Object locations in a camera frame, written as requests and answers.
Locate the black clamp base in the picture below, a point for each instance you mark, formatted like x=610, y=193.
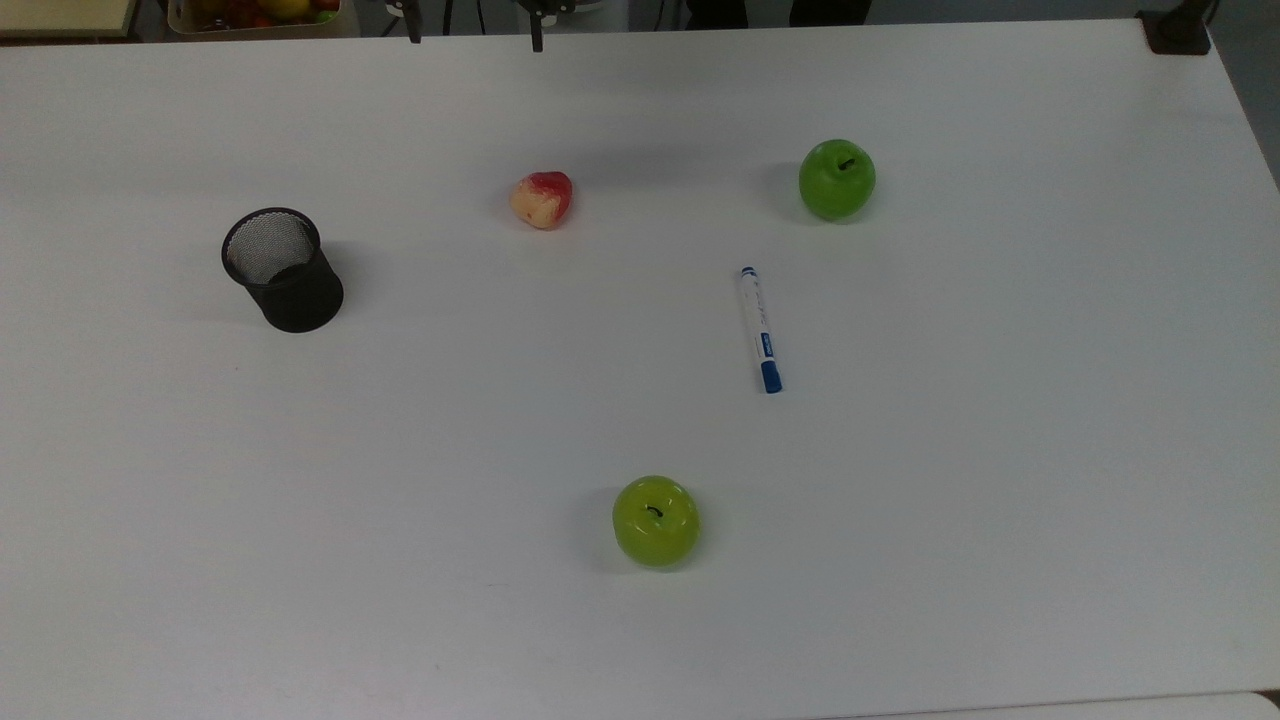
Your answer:
x=1176, y=35

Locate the yellow-green apple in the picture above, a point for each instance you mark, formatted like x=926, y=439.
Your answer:
x=655, y=525

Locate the dark green apple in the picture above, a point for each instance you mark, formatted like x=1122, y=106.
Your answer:
x=836, y=182

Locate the red strawberry toy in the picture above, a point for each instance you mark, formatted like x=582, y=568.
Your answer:
x=541, y=200

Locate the black mesh pen cup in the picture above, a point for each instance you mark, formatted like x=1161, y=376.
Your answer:
x=300, y=300

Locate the white marker with blue cap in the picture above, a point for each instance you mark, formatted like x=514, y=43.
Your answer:
x=760, y=335

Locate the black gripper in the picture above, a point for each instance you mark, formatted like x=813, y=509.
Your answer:
x=545, y=5

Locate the basket of toy fruit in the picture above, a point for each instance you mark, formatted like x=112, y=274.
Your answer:
x=250, y=20

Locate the beige board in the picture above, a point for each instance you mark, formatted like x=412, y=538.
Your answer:
x=60, y=15

